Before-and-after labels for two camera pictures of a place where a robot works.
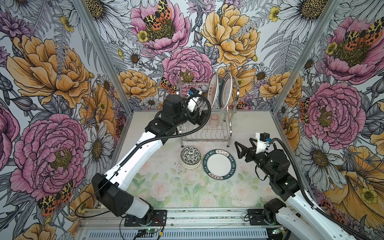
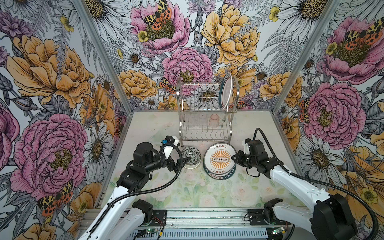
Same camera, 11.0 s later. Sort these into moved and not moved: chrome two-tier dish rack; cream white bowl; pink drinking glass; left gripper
Moved: left gripper
Not moved: cream white bowl; pink drinking glass; chrome two-tier dish rack
